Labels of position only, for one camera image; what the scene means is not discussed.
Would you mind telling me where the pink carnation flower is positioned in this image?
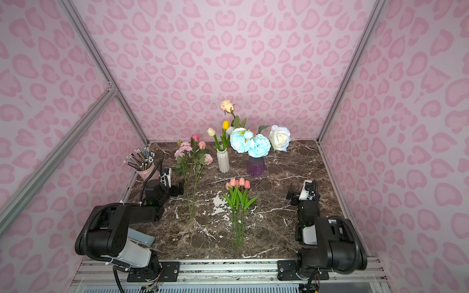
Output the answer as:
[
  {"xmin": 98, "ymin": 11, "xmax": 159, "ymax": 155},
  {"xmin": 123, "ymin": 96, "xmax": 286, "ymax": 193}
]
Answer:
[{"xmin": 175, "ymin": 141, "xmax": 192, "ymax": 183}]

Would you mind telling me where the magenta rose stem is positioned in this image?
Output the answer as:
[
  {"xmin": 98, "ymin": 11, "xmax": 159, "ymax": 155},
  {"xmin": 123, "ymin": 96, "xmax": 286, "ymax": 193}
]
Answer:
[{"xmin": 191, "ymin": 134, "xmax": 213, "ymax": 206}]

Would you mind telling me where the large pink peony stem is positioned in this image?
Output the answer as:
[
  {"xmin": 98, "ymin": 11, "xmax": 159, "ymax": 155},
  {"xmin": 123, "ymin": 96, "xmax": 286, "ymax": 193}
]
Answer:
[{"xmin": 184, "ymin": 171, "xmax": 199, "ymax": 219}]

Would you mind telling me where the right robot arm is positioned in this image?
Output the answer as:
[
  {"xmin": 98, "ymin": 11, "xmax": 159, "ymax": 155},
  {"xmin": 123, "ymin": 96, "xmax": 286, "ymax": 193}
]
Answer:
[{"xmin": 286, "ymin": 180, "xmax": 368, "ymax": 278}]

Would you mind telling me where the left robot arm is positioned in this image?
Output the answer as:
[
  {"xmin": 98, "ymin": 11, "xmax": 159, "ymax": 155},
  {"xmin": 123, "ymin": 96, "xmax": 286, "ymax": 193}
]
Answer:
[{"xmin": 75, "ymin": 179, "xmax": 184, "ymax": 272}]

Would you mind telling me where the purple glass vase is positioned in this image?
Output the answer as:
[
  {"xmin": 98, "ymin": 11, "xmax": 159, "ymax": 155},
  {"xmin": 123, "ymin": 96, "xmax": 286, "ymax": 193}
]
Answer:
[{"xmin": 246, "ymin": 156, "xmax": 265, "ymax": 177}]

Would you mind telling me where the white ribbed vase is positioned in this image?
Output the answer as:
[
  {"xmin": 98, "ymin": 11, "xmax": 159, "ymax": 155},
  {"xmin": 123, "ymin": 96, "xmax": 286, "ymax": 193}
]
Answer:
[{"xmin": 217, "ymin": 150, "xmax": 230, "ymax": 173}]

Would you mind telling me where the pink pen cup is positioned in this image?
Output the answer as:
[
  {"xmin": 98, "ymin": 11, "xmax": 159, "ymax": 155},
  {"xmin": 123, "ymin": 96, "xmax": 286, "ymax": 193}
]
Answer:
[{"xmin": 123, "ymin": 146, "xmax": 160, "ymax": 180}]

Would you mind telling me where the pink tulip bunch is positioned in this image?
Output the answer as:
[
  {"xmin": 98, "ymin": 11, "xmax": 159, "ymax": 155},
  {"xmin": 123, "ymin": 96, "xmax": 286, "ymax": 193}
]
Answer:
[{"xmin": 207, "ymin": 120, "xmax": 234, "ymax": 151}]

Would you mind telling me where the teal carnation flower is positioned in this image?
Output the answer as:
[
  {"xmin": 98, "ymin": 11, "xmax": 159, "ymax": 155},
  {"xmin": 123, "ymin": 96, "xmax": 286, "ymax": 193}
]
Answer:
[{"xmin": 248, "ymin": 134, "xmax": 271, "ymax": 158}]

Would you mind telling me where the white cream rose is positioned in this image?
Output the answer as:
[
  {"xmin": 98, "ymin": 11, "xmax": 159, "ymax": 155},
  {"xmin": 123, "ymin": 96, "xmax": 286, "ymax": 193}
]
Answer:
[{"xmin": 269, "ymin": 125, "xmax": 291, "ymax": 152}]

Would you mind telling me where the small teal white flower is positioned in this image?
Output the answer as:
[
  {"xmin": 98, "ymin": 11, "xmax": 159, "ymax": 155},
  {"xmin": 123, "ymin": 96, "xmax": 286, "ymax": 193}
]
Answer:
[{"xmin": 230, "ymin": 128, "xmax": 254, "ymax": 153}]

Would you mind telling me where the peach rose stem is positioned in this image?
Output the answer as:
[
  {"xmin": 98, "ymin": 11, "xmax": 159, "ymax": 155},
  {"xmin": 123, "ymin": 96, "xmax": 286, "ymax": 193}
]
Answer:
[{"xmin": 221, "ymin": 100, "xmax": 247, "ymax": 130}]

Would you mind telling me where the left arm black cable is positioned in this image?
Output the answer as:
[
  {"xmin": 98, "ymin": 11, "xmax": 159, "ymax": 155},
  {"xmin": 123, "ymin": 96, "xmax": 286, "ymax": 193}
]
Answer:
[{"xmin": 75, "ymin": 157, "xmax": 166, "ymax": 293}]

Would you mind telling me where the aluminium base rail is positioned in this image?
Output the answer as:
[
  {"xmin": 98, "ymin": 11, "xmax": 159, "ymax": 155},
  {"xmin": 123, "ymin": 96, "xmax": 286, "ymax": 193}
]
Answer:
[{"xmin": 68, "ymin": 258, "xmax": 391, "ymax": 293}]

